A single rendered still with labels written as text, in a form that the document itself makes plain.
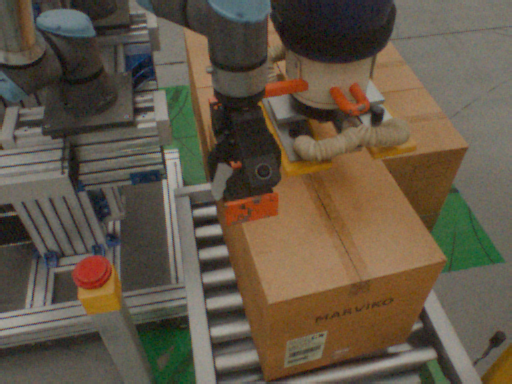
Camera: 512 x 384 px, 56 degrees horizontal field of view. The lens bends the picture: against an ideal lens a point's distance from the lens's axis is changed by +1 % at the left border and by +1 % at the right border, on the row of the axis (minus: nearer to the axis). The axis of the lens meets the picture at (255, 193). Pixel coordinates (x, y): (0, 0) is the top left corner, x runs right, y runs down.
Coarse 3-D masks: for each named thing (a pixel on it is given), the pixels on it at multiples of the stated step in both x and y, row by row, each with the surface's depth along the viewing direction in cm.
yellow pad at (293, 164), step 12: (264, 108) 111; (276, 120) 107; (300, 120) 107; (276, 132) 105; (288, 132) 104; (300, 132) 102; (312, 132) 105; (288, 144) 101; (288, 156) 99; (300, 156) 99; (288, 168) 97; (300, 168) 97; (312, 168) 98; (324, 168) 99
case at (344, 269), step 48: (288, 192) 116; (336, 192) 116; (384, 192) 116; (240, 240) 118; (288, 240) 106; (336, 240) 106; (384, 240) 106; (432, 240) 106; (240, 288) 138; (288, 288) 98; (336, 288) 99; (384, 288) 105; (288, 336) 109; (336, 336) 116; (384, 336) 125
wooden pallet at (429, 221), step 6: (192, 102) 276; (192, 108) 291; (198, 132) 254; (198, 138) 270; (204, 162) 239; (204, 168) 244; (420, 216) 216; (426, 216) 217; (432, 216) 218; (438, 216) 219; (426, 222) 220; (432, 222) 221; (426, 228) 224; (432, 228) 225
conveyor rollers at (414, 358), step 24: (192, 216) 166; (216, 216) 166; (216, 312) 141; (216, 336) 134; (240, 336) 136; (408, 336) 137; (216, 360) 129; (240, 360) 129; (360, 360) 130; (384, 360) 129; (408, 360) 129
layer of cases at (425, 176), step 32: (192, 32) 246; (192, 64) 226; (384, 64) 226; (192, 96) 269; (384, 96) 209; (416, 96) 209; (416, 128) 195; (448, 128) 195; (384, 160) 183; (416, 160) 187; (448, 160) 191; (416, 192) 202
